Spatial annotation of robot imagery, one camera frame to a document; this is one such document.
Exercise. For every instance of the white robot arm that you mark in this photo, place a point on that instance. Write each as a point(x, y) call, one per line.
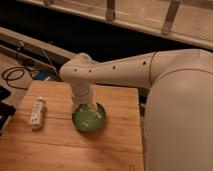
point(178, 122)

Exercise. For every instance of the green ceramic bowl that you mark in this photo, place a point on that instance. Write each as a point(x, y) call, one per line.
point(86, 119)

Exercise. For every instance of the metal floor rail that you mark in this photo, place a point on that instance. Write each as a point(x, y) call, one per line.
point(44, 55)

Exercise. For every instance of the black object at left edge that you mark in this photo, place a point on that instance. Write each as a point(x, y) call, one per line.
point(6, 111)

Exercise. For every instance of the blue object on floor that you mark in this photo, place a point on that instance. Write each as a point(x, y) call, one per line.
point(42, 75)

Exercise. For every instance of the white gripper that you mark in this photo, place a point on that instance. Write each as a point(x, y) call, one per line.
point(82, 94)

